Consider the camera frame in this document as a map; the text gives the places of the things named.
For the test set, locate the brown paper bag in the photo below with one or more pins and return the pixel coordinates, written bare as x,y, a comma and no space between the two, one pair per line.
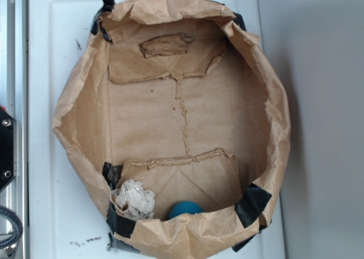
148,67

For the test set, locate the black metal bracket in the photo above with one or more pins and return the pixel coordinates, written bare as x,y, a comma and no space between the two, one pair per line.
7,149

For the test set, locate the crumpled white paper ball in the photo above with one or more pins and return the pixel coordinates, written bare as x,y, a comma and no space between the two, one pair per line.
133,202

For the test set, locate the white plastic tray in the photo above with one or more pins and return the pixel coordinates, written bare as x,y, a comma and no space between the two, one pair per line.
64,222

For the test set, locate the aluminium frame rail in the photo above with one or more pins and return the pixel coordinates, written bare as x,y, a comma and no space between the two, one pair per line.
14,93

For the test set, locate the blue golf ball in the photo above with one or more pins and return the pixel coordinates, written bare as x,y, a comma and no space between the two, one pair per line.
184,207

